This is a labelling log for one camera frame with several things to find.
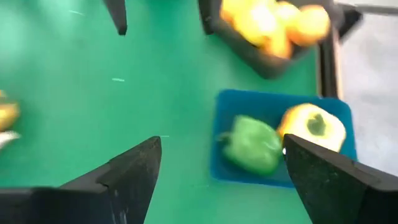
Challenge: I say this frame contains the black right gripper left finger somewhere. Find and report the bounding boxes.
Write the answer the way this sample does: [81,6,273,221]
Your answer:
[0,136,162,224]

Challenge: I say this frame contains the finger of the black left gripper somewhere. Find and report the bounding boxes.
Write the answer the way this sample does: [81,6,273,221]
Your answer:
[103,0,128,36]

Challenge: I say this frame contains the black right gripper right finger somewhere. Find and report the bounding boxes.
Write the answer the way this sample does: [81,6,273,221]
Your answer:
[282,133,398,224]

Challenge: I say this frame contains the yellow bell pepper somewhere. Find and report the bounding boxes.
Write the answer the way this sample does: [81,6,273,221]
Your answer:
[276,103,348,153]
[0,90,21,132]

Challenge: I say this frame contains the green bell pepper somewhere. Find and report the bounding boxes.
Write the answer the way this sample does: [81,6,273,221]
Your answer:
[217,114,284,175]

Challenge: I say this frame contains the blue plastic basket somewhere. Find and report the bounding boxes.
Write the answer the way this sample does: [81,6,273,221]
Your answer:
[210,89,358,189]

